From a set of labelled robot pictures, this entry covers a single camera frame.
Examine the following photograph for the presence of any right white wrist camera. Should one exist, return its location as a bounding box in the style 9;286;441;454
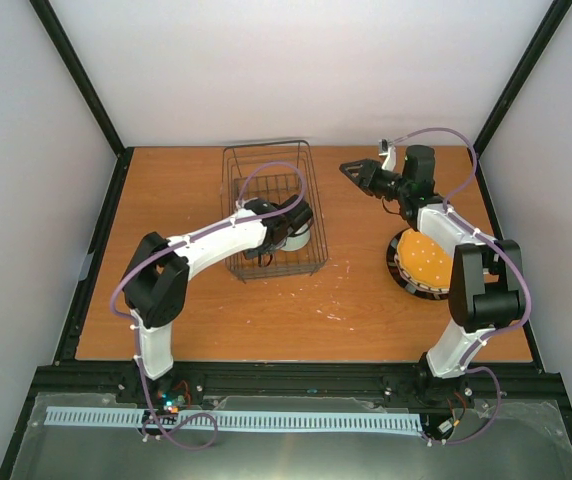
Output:
378;139;397;172

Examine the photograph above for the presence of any right black frame post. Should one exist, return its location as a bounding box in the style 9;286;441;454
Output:
473;0;572;158

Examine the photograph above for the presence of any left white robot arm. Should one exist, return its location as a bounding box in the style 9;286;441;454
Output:
110;195;313;403

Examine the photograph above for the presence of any black striped plate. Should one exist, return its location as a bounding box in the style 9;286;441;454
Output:
386;228;448;301

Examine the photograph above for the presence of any light blue slotted cable duct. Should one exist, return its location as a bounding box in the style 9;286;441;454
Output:
43;406;422;436

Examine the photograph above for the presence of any grey wire dish rack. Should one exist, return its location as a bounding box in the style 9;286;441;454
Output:
220;139;328;282

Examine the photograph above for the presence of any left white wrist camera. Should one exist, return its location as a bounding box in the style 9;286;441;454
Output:
235;197;259;210

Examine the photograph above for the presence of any light green ceramic bowl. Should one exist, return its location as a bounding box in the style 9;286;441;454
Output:
280;224;311;252

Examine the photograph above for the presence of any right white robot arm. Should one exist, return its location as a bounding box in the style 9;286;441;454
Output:
340;145;532;395

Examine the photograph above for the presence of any black aluminium frame rail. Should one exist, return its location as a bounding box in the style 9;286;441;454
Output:
29;361;569;409

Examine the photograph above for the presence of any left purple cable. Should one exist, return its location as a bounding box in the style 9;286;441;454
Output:
109;162;308;451

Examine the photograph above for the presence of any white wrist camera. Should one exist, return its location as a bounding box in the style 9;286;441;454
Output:
378;139;397;172
235;197;259;210

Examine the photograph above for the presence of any black frame post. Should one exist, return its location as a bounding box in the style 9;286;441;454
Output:
29;0;126;158
473;0;572;158

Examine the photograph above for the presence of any left black frame post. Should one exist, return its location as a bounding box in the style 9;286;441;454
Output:
29;0;126;158

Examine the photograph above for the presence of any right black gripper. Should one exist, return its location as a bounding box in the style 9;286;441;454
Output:
339;159;409;201

